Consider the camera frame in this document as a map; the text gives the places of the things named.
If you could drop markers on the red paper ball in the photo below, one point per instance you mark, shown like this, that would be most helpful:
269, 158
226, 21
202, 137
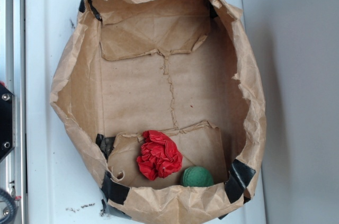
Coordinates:
159, 156

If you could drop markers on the brown paper bag tray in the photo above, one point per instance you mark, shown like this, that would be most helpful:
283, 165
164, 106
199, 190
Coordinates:
121, 54

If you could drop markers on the green rubber ball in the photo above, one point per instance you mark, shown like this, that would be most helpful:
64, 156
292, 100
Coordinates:
196, 176

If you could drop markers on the black metal bracket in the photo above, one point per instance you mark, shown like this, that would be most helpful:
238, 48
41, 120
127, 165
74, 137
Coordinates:
7, 121

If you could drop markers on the aluminium rail frame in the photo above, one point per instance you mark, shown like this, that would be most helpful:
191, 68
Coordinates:
13, 167

